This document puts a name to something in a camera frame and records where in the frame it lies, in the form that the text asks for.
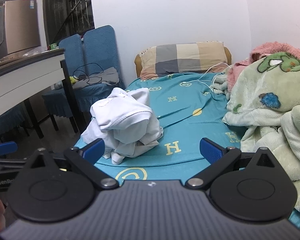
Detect yellow green plush toy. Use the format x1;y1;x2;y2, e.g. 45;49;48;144
69;76;78;85

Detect blue covered chair near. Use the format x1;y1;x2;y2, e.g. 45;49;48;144
41;24;126;131

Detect teal patterned bed sheet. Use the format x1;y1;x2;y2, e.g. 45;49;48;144
74;72;300;235

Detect blue covered chair far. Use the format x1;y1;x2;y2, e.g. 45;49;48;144
41;34;84;81

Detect pink fleece blanket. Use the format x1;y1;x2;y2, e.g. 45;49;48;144
226;41;300;93

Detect cardboard box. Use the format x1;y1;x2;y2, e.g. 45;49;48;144
4;0;41;55

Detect dark window with grille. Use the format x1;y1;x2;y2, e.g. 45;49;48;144
43;0;95;45

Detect white black desk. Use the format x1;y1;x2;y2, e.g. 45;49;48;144
0;49;86;139

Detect white charging cable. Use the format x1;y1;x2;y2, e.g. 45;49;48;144
182;62;232;98

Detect plaid pillow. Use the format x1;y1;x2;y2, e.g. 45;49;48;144
134;41;232;80

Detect grey cloth on chair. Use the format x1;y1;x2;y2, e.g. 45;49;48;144
72;67;119;89

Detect green cartoon fleece blanket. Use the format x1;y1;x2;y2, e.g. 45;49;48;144
223;51;300;212

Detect white t-shirt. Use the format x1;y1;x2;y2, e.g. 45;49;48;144
81;88;164;165

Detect small green box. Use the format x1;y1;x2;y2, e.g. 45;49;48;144
49;43;58;50

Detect blue covered chair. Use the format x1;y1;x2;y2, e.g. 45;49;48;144
41;24;126;131
41;34;84;81

